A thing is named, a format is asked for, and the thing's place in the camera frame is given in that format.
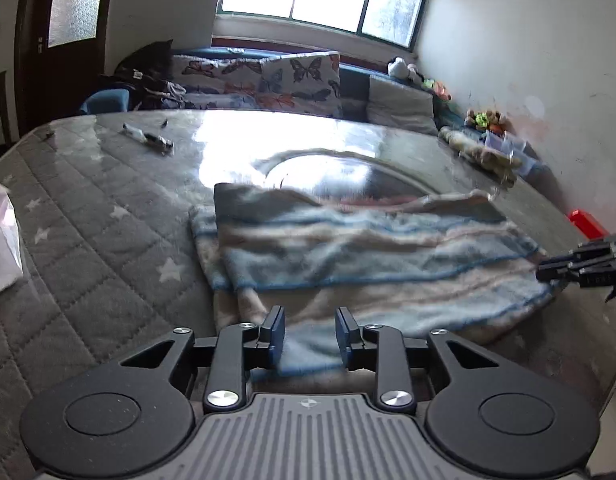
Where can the round built-in induction cooker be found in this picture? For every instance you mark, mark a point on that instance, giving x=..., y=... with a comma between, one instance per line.
x=328, y=170

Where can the dark wooden door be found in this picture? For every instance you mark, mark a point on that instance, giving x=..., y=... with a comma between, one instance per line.
x=38, y=85

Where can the grey quilted star table cover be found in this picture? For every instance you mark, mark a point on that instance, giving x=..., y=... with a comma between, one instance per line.
x=103, y=260

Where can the clear plastic storage box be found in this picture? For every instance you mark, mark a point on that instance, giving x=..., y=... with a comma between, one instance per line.
x=518, y=157

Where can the grey cushion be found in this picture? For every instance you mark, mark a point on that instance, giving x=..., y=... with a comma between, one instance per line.
x=400, y=105

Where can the blue chair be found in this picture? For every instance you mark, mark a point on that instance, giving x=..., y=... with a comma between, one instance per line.
x=105, y=101

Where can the heap of small plush toys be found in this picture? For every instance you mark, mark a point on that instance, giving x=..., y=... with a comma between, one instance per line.
x=483, y=120

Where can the black bag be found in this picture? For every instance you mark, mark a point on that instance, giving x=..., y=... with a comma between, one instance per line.
x=143, y=67

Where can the large butterfly print cushion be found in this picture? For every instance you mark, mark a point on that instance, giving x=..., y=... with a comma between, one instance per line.
x=298, y=85

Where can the red plastic stool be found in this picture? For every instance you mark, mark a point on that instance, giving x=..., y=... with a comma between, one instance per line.
x=588, y=222

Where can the black white striped garment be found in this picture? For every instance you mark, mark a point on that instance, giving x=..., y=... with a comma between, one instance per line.
x=163, y=95

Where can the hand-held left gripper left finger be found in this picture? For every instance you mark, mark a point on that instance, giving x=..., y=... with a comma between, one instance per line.
x=275, y=345

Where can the flat butterfly print cushion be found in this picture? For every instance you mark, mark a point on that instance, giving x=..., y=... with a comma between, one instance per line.
x=218, y=99

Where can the striped blue beige towel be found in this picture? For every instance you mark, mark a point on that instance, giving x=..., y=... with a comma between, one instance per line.
x=363, y=250

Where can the white plastic bag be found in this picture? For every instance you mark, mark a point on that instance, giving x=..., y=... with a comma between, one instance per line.
x=3, y=250

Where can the black white marker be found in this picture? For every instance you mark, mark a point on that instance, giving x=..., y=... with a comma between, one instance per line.
x=148, y=139

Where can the long butterfly print cushion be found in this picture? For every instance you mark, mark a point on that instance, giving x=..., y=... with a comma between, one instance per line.
x=213, y=72

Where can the blue sofa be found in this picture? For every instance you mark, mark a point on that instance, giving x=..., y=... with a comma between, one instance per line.
x=353, y=77

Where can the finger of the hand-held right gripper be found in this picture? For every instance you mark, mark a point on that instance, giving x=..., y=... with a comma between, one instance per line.
x=595, y=249
x=578, y=270

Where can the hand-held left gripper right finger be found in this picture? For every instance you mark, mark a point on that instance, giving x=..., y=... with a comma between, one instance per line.
x=343, y=345

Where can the yellow blanket in clear bag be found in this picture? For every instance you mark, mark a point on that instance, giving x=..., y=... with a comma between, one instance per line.
x=483, y=152

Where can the white plush toy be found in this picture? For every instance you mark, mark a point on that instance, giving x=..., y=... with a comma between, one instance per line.
x=400, y=67

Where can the orange green toy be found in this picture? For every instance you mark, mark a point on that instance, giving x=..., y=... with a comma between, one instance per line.
x=438, y=90

